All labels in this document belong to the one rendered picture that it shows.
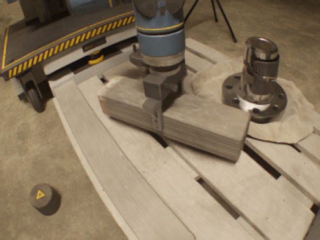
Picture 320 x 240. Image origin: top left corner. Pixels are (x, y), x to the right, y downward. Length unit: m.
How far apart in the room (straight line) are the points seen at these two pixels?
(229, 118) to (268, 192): 0.24
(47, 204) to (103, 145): 0.30
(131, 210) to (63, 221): 0.33
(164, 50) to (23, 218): 0.77
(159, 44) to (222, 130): 0.25
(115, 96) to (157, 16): 0.32
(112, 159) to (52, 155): 0.41
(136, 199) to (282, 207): 0.39
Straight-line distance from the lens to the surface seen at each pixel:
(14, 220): 0.97
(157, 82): 0.54
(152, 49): 0.50
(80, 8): 0.63
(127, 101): 0.67
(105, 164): 0.68
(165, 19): 0.47
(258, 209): 0.62
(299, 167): 0.73
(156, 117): 0.60
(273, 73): 0.75
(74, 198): 0.86
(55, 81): 1.21
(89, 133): 0.78
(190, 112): 0.61
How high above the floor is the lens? 0.69
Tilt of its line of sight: 44 degrees down
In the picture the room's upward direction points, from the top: 8 degrees counter-clockwise
